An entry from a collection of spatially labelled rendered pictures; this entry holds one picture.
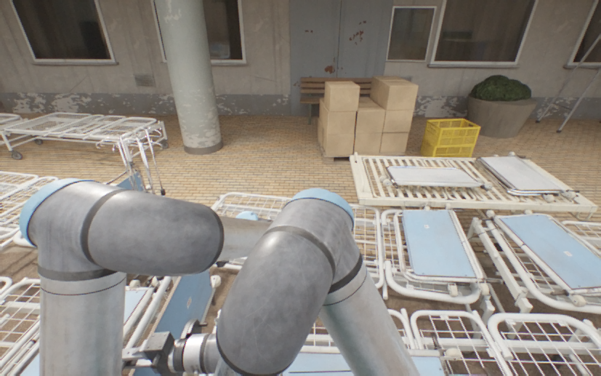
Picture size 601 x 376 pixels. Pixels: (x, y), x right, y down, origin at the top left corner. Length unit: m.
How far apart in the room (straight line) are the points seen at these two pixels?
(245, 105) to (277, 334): 6.56
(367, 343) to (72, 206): 0.47
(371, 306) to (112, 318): 0.41
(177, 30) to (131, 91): 3.30
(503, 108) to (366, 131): 2.72
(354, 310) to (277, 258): 0.18
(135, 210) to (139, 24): 6.90
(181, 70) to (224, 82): 2.28
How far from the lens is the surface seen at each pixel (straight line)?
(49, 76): 8.59
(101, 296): 0.55
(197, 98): 4.71
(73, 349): 0.59
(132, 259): 0.45
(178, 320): 1.25
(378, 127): 4.41
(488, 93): 6.32
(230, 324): 0.39
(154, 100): 7.47
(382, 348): 0.56
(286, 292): 0.36
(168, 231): 0.44
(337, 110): 4.17
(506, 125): 6.43
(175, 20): 4.61
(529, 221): 2.83
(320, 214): 0.42
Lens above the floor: 1.89
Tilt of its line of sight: 30 degrees down
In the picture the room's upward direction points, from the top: straight up
